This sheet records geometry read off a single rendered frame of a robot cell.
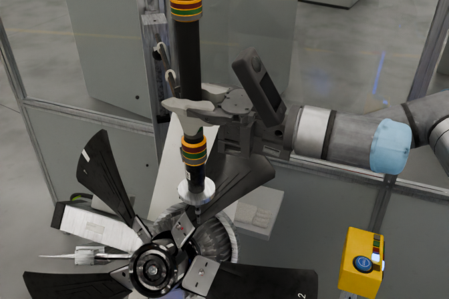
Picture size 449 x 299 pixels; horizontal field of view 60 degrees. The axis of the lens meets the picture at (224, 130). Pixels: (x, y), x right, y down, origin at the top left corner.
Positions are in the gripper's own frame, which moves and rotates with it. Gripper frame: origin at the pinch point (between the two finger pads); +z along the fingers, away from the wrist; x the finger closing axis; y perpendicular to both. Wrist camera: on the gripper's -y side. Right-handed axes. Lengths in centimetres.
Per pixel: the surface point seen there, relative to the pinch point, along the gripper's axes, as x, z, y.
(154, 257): -3.5, 6.7, 41.1
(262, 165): 14.8, -11.9, 23.8
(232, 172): 14.2, -5.0, 27.4
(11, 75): 70, 123, 53
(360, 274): 21, -39, 59
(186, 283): -3.6, -0.8, 46.7
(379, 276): 22, -43, 58
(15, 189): 90, 186, 166
